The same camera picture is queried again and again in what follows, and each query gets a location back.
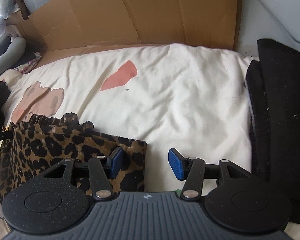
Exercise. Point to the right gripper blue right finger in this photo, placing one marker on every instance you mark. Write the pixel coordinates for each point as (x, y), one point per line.
(178, 164)

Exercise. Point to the grey U-shaped neck pillow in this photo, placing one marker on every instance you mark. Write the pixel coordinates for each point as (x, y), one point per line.
(10, 51)

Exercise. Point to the black bag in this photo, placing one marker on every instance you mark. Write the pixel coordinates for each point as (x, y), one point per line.
(273, 83)

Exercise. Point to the floral patterned garment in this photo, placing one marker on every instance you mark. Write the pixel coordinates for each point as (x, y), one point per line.
(29, 66)

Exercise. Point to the leopard print skirt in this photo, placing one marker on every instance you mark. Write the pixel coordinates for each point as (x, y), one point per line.
(31, 147)

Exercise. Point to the cream cartoon bear bedsheet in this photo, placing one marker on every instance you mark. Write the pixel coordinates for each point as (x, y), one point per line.
(190, 98)

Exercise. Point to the brown cardboard sheet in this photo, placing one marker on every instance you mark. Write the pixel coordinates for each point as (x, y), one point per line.
(62, 28)

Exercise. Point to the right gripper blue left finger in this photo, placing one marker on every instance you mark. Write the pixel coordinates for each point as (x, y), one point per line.
(114, 163)

